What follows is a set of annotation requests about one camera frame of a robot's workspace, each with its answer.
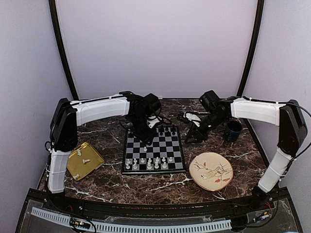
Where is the dark blue mug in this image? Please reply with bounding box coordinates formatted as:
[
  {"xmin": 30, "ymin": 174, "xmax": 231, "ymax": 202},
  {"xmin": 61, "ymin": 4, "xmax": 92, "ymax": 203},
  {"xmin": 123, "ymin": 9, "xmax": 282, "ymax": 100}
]
[{"xmin": 224, "ymin": 121, "xmax": 242, "ymax": 142}]

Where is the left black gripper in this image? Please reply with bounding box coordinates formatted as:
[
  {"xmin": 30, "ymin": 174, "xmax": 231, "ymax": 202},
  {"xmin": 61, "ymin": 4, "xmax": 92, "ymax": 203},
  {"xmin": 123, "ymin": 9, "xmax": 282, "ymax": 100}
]
[{"xmin": 130, "ymin": 114, "xmax": 157, "ymax": 146}]

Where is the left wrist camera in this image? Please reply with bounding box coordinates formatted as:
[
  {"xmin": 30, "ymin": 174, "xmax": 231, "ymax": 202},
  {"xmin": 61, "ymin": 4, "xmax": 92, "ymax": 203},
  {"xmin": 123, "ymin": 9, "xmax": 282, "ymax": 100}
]
[{"xmin": 147, "ymin": 116, "xmax": 160, "ymax": 129}]

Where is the cream plate with bird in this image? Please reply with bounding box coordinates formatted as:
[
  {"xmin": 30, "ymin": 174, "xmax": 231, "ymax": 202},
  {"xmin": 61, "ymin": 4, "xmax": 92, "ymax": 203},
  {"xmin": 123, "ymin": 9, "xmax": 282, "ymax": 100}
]
[{"xmin": 189, "ymin": 152, "xmax": 234, "ymax": 192}]

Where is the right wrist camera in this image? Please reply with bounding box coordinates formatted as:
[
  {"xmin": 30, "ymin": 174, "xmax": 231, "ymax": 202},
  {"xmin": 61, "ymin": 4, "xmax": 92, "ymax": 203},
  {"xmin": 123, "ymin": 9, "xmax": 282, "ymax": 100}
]
[{"xmin": 177, "ymin": 112, "xmax": 201, "ymax": 127}]

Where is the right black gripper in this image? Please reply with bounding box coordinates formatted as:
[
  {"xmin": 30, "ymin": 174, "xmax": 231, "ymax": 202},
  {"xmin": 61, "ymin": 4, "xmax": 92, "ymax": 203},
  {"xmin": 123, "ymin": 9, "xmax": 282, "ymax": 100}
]
[{"xmin": 185, "ymin": 112, "xmax": 227, "ymax": 144}]

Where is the black grey chessboard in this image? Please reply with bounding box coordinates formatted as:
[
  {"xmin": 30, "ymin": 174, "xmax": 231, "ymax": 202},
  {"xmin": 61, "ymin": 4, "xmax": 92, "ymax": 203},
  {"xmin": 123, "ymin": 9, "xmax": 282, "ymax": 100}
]
[{"xmin": 121, "ymin": 125, "xmax": 186, "ymax": 175}]

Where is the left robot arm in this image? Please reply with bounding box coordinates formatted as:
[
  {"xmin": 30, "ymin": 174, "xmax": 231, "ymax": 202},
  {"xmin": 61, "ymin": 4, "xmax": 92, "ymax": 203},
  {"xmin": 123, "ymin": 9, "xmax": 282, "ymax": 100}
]
[{"xmin": 47, "ymin": 91, "xmax": 162, "ymax": 212}]

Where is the right black frame post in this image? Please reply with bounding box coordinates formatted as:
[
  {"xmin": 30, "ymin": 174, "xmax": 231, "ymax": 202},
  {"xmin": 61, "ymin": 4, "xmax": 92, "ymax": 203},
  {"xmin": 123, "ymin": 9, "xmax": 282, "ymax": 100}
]
[{"xmin": 237, "ymin": 0, "xmax": 264, "ymax": 97}]

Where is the white slotted cable duct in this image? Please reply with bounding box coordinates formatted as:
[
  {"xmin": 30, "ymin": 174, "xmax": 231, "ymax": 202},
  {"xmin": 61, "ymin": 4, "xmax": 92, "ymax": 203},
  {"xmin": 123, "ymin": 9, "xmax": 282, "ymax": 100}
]
[{"xmin": 31, "ymin": 207, "xmax": 232, "ymax": 233}]

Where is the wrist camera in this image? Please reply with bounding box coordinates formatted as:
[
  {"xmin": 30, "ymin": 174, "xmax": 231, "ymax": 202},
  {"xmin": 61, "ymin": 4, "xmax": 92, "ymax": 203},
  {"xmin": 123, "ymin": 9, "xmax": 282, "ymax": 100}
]
[
  {"xmin": 147, "ymin": 116, "xmax": 160, "ymax": 129},
  {"xmin": 177, "ymin": 112, "xmax": 201, "ymax": 127}
]

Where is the left black frame post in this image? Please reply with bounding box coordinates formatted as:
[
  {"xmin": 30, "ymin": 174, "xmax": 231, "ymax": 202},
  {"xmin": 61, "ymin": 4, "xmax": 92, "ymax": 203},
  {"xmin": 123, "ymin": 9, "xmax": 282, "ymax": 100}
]
[{"xmin": 48, "ymin": 0, "xmax": 79, "ymax": 100}]

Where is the gold square tray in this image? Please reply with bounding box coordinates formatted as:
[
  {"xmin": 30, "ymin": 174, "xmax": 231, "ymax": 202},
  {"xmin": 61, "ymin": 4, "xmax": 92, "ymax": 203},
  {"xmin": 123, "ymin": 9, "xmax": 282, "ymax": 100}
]
[{"xmin": 67, "ymin": 142, "xmax": 104, "ymax": 181}]

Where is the black frame post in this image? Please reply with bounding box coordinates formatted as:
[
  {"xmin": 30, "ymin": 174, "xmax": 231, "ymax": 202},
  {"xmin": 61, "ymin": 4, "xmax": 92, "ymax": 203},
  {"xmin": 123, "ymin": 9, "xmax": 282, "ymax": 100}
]
[
  {"xmin": 48, "ymin": 0, "xmax": 79, "ymax": 100},
  {"xmin": 237, "ymin": 0, "xmax": 264, "ymax": 97}
]

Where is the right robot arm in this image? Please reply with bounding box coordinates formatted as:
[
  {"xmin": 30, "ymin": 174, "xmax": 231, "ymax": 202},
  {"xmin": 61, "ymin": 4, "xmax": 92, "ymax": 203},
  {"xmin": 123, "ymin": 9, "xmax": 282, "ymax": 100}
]
[{"xmin": 185, "ymin": 90, "xmax": 308, "ymax": 211}]

